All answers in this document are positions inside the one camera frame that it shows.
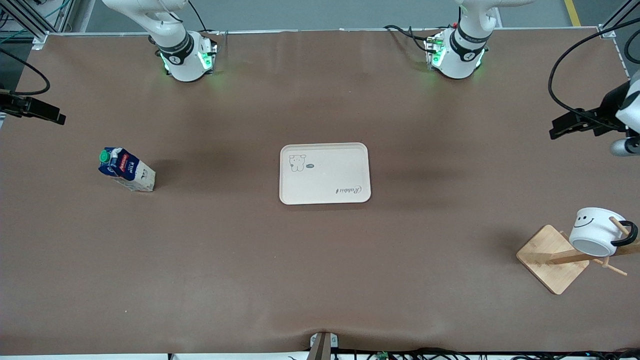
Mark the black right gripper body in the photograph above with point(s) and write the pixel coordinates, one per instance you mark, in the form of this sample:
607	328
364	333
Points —
14	105

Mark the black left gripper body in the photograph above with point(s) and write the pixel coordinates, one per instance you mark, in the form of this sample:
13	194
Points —
609	107

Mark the blue white milk carton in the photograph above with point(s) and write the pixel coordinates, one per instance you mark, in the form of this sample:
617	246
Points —
127	170

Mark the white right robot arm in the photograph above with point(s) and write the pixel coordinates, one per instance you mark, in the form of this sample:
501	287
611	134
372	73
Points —
182	62

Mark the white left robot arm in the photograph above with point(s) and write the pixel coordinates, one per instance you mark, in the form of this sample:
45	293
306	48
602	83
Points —
457	60

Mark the cream rabbit print tray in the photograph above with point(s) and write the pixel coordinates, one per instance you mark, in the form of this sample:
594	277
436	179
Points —
325	175

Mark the wooden mug tree stand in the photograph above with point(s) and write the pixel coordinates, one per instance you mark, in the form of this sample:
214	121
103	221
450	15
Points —
547	260

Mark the metal table corner bracket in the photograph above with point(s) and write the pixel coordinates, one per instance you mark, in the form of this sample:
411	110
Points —
607	32
40	41

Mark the metal table edge bracket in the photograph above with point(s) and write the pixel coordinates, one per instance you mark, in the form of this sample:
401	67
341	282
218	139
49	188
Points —
323	345

